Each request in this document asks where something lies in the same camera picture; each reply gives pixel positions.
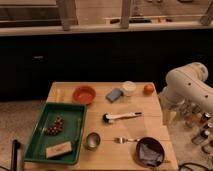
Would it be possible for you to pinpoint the dark brown bowl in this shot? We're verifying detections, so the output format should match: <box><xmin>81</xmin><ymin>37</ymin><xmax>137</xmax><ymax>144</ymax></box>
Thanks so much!
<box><xmin>135</xmin><ymin>137</ymin><xmax>165</xmax><ymax>168</ymax></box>

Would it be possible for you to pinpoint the black pole stand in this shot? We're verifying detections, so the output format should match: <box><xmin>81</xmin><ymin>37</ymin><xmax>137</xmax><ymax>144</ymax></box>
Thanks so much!
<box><xmin>10</xmin><ymin>139</ymin><xmax>21</xmax><ymax>171</ymax></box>

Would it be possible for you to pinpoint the silver fork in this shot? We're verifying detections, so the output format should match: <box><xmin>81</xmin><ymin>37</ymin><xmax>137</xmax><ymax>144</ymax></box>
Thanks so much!
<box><xmin>114</xmin><ymin>137</ymin><xmax>140</xmax><ymax>144</ymax></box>

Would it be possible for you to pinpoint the orange fruit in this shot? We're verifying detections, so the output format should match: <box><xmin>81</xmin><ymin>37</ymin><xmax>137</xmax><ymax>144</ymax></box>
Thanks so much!
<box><xmin>143</xmin><ymin>84</ymin><xmax>154</xmax><ymax>95</ymax></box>

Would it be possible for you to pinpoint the blue grey sponge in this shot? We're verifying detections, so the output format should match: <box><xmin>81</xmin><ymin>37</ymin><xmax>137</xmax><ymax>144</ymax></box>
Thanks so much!
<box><xmin>105</xmin><ymin>88</ymin><xmax>123</xmax><ymax>103</ymax></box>

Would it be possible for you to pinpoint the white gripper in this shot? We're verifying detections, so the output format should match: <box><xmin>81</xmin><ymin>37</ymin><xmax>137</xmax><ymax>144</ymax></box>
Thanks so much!
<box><xmin>161</xmin><ymin>102</ymin><xmax>177</xmax><ymax>125</ymax></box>

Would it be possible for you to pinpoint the green plastic tray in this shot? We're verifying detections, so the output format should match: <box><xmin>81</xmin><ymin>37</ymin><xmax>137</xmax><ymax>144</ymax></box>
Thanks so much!
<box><xmin>24</xmin><ymin>103</ymin><xmax>87</xmax><ymax>165</ymax></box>

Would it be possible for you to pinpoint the white round container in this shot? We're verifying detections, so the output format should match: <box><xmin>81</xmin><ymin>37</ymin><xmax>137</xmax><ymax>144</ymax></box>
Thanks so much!
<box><xmin>122</xmin><ymin>81</ymin><xmax>136</xmax><ymax>97</ymax></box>

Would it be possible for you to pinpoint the bunch of red grapes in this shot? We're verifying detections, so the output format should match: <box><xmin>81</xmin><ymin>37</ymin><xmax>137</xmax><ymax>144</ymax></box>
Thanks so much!
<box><xmin>44</xmin><ymin>116</ymin><xmax>64</xmax><ymax>135</ymax></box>

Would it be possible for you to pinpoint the small glass bottle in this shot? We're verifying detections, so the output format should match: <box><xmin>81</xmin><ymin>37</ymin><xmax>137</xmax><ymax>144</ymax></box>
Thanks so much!
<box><xmin>192</xmin><ymin>130</ymin><xmax>210</xmax><ymax>145</ymax></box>

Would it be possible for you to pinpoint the red bowl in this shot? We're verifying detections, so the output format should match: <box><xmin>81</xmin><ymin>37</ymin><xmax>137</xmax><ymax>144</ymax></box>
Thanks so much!
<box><xmin>72</xmin><ymin>86</ymin><xmax>96</xmax><ymax>105</ymax></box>

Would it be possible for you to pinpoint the grey cloth in bowl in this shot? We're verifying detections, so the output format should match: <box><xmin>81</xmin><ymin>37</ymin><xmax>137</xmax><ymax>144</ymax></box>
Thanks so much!
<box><xmin>139</xmin><ymin>144</ymin><xmax>162</xmax><ymax>167</ymax></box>

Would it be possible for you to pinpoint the wooden block in tray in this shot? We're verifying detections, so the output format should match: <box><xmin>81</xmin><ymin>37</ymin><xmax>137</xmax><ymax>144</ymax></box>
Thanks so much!
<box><xmin>46</xmin><ymin>141</ymin><xmax>72</xmax><ymax>158</ymax></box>

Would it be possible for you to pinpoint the small metal cup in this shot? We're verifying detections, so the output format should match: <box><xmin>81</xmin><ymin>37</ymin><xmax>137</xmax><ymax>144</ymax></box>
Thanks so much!
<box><xmin>86</xmin><ymin>132</ymin><xmax>101</xmax><ymax>150</ymax></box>

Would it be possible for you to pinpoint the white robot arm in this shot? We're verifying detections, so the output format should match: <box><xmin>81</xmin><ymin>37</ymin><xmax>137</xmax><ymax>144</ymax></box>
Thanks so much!
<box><xmin>158</xmin><ymin>62</ymin><xmax>213</xmax><ymax>125</ymax></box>

